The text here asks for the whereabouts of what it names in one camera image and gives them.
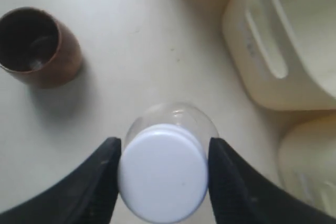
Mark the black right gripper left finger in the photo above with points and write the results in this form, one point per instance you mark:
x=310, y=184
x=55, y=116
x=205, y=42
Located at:
x=86, y=195

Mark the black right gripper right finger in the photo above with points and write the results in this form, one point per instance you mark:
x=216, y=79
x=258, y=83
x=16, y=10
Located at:
x=240, y=194

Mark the clear plastic bottle white cap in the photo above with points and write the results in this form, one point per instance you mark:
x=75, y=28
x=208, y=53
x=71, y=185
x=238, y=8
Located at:
x=163, y=170

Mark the brown wooden cup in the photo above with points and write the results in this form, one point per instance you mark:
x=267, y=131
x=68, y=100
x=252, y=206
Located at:
x=38, y=49

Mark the right cream plastic bin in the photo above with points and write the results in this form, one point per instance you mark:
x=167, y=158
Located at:
x=307, y=163

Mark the cream plastic bin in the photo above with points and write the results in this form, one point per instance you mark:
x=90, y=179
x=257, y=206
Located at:
x=307, y=163
x=284, y=51

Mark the middle cream plastic bin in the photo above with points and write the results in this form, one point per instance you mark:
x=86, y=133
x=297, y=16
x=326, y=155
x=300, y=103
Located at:
x=284, y=51

